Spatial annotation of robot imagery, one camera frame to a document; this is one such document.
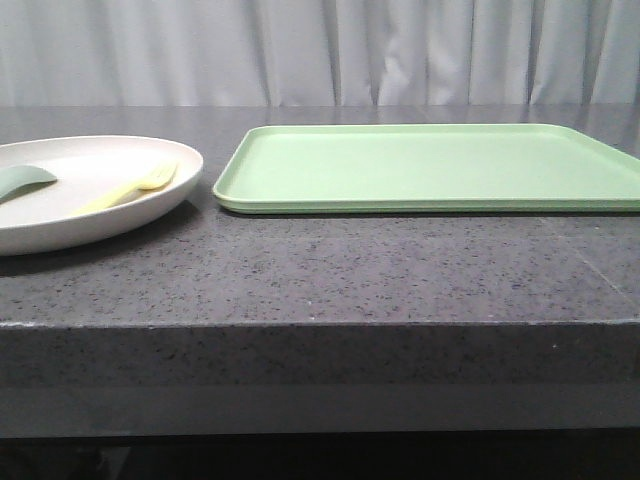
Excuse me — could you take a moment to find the yellow plastic fork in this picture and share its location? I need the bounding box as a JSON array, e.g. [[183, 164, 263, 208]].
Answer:
[[70, 161, 177, 217]]

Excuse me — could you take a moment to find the white round plate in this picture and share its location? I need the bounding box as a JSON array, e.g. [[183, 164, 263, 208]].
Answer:
[[1, 135, 203, 256]]

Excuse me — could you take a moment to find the light green serving tray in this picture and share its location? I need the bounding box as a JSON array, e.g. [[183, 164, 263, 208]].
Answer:
[[213, 124, 639, 214]]

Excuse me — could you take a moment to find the pale green plastic spoon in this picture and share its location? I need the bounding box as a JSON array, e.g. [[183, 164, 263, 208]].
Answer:
[[1, 165, 58, 203]]

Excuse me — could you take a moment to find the grey pleated curtain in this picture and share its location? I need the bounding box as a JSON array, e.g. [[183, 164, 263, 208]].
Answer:
[[1, 1, 639, 107]]

